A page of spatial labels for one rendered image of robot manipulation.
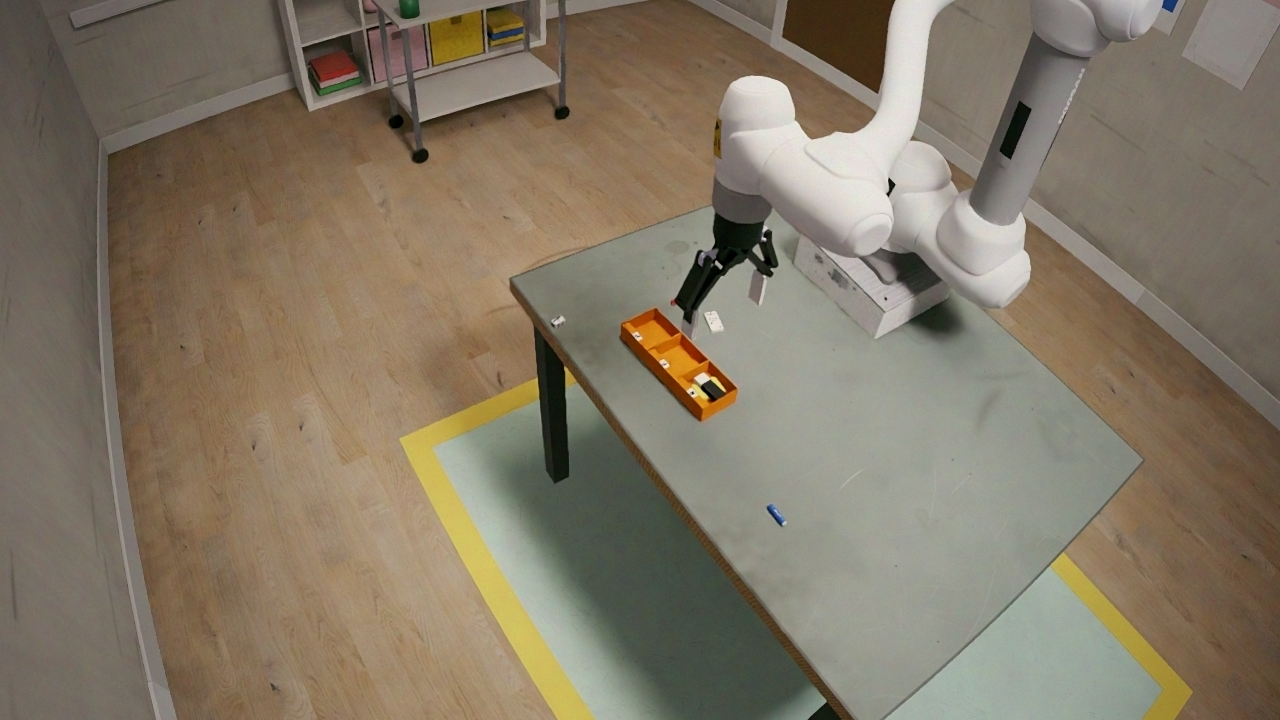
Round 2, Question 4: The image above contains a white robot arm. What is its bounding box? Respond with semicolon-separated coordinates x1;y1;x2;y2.
712;0;1164;309

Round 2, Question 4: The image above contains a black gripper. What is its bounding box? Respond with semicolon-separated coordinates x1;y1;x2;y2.
675;213;780;341

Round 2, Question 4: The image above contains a black and white eraser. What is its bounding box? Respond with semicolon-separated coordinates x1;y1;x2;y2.
692;372;726;402

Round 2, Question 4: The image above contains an orange three-compartment tray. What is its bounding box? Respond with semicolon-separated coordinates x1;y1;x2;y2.
620;307;739;421

